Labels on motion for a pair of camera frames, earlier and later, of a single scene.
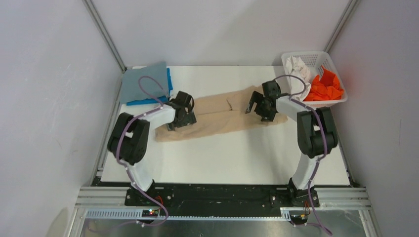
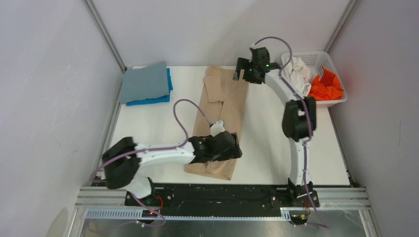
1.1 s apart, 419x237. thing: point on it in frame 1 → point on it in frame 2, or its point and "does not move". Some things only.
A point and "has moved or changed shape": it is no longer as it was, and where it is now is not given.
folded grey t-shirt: x=144 y=83 does not move
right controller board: x=299 y=219 does not move
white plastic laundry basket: x=313 y=60 does not move
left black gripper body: x=187 y=119 → x=231 y=152
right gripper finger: x=256 y=97 → x=242 y=63
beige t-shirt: x=218 y=114 has moved or changed shape
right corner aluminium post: x=351 y=8 does not move
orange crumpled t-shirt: x=325 y=87 does not move
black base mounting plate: x=222 y=200 does not move
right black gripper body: x=261 y=109 → x=251 y=75
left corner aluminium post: x=101 y=27 does not move
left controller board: x=150 y=213 does not move
